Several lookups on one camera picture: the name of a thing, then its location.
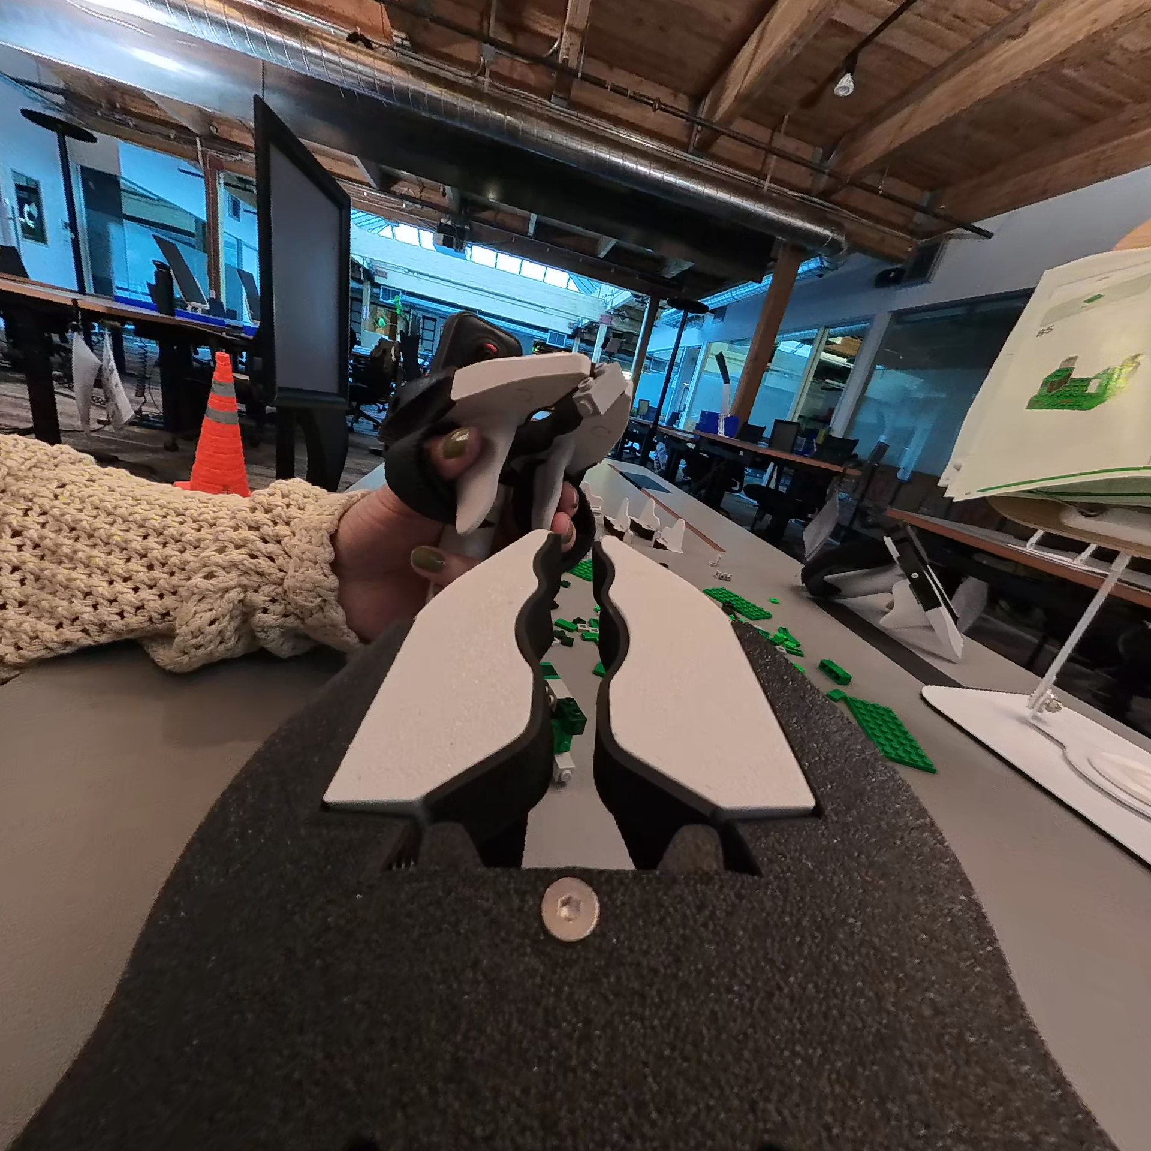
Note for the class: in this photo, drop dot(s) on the pile of lego pieces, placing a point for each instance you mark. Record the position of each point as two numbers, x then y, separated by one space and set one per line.
782 638

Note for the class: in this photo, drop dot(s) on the light grey lego brick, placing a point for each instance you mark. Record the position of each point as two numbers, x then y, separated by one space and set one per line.
597 386

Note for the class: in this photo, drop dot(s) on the white book stand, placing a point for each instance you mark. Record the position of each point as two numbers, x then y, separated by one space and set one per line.
1007 728

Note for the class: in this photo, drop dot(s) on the orange traffic cone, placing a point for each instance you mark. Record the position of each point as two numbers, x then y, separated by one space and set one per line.
215 440

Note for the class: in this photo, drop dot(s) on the lego instruction booklet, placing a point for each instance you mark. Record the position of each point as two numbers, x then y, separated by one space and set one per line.
1060 404

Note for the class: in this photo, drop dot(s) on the person's left hand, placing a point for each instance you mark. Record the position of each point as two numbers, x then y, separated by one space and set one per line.
386 566

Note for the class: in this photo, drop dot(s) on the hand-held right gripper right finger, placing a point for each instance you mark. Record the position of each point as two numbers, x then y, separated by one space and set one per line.
701 710

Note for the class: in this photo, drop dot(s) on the black framed display screen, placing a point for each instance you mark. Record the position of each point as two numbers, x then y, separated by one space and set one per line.
305 270

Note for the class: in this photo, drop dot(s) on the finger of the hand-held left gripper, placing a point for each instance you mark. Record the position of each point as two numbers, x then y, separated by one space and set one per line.
610 427

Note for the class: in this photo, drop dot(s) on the silver air duct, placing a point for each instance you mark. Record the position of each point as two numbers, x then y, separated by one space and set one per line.
540 134

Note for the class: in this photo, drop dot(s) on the green lego plate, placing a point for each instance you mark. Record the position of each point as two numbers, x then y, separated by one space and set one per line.
737 604
885 733

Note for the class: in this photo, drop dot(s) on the long wooden desk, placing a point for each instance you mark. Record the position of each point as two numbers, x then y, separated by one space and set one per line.
108 310

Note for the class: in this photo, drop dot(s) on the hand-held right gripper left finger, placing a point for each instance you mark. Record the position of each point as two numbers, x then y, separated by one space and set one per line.
449 702

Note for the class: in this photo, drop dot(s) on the black floor lamp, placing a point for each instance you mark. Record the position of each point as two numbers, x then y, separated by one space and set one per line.
63 130

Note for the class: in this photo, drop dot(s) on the spare white gripper finger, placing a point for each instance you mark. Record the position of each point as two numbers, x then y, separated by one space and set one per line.
616 512
674 534
647 521

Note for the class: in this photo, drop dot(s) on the dark rectangular pad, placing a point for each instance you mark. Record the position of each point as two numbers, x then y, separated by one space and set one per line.
645 480

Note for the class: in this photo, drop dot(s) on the person's left forearm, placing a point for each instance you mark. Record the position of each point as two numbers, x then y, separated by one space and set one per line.
161 558

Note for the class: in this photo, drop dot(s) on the spare black white gripper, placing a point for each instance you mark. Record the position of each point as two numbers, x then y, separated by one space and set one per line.
916 601

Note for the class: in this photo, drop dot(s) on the background office desks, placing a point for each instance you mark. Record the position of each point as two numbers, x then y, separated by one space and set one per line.
764 449

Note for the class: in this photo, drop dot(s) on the wooden column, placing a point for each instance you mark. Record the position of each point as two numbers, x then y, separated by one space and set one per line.
764 341

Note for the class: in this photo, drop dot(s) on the green lego build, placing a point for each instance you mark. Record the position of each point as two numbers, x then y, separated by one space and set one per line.
566 719

